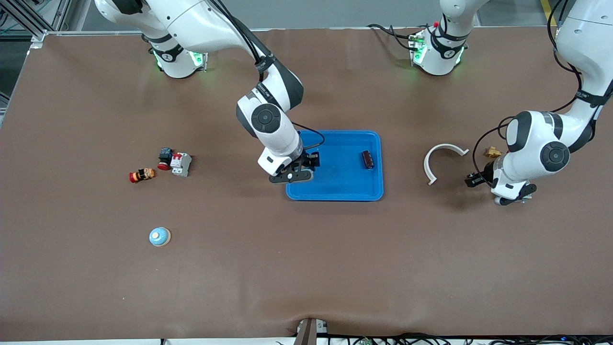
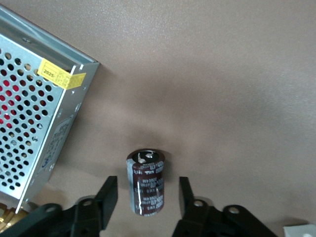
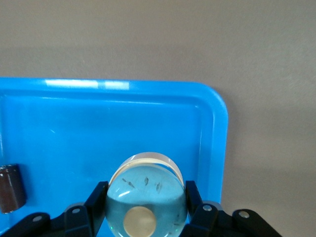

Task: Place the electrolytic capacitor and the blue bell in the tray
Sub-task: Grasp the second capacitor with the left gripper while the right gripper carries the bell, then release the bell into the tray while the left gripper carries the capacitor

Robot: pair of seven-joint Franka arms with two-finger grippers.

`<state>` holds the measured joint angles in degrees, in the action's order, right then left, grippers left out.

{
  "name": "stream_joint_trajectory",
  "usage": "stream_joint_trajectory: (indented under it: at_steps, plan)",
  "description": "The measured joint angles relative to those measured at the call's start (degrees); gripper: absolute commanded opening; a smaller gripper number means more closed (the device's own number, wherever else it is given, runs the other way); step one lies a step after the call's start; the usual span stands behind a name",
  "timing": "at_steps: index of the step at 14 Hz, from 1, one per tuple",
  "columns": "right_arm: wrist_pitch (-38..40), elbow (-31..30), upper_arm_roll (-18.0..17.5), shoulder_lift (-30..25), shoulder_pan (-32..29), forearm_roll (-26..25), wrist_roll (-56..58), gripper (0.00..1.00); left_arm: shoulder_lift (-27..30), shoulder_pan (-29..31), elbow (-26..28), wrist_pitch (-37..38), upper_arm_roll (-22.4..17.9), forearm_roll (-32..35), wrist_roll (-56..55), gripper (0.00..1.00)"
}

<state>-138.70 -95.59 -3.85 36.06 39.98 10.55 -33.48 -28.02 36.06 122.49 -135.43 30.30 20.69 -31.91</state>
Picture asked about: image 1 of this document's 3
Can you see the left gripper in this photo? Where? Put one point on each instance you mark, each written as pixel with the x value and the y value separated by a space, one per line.
pixel 485 173

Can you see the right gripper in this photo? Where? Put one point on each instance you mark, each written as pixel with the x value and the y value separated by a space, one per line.
pixel 309 159

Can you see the long dark electrolytic capacitor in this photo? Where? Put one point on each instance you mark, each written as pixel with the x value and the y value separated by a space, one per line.
pixel 368 159

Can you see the blue dome bell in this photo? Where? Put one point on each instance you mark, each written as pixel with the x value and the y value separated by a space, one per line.
pixel 159 236

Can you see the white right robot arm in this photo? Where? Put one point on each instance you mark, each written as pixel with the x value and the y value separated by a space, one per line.
pixel 268 120

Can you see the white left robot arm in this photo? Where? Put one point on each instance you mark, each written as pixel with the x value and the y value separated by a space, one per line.
pixel 550 153

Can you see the blue plastic tray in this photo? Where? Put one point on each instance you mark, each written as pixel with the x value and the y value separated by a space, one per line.
pixel 345 184

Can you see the white curved plastic clip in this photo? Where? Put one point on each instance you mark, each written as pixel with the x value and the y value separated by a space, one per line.
pixel 443 146

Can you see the brown table mat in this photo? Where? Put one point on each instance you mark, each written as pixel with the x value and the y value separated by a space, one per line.
pixel 306 263

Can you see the white red circuit breaker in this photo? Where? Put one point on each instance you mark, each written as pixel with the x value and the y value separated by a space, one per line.
pixel 181 164

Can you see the red mushroom emergency stop button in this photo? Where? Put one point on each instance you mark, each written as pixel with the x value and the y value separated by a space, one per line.
pixel 165 157

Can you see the red orange push button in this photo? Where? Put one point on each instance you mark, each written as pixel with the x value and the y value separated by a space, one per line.
pixel 142 175

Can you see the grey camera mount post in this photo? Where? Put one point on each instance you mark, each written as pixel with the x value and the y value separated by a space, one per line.
pixel 306 333

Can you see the aluminium frame profile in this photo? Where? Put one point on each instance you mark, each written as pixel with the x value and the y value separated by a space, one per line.
pixel 38 37

